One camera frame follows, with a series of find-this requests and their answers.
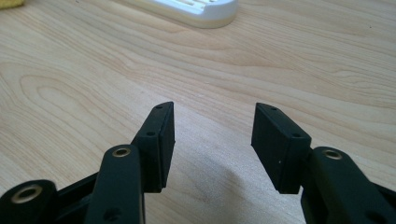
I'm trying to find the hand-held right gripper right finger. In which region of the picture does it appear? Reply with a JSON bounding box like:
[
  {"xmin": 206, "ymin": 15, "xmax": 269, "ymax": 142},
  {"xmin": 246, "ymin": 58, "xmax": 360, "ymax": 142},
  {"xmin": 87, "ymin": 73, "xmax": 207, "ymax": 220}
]
[{"xmin": 250, "ymin": 103, "xmax": 312, "ymax": 194}]

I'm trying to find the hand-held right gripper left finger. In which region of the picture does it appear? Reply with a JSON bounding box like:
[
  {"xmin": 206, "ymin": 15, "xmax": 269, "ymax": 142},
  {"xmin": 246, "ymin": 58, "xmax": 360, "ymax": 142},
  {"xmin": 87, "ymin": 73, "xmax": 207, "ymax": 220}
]
[{"xmin": 130, "ymin": 101, "xmax": 177, "ymax": 194}]

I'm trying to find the yellow cloth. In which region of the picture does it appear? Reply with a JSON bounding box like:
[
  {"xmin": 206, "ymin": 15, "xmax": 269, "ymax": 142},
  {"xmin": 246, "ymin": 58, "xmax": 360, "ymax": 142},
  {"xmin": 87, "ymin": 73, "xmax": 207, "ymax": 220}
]
[{"xmin": 0, "ymin": 0, "xmax": 25, "ymax": 10}]

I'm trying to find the white plastic rack with handle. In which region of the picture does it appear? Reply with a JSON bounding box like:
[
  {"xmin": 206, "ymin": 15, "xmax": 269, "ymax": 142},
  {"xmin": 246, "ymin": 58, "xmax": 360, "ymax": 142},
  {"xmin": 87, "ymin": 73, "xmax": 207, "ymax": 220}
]
[{"xmin": 123, "ymin": 0, "xmax": 240, "ymax": 30}]

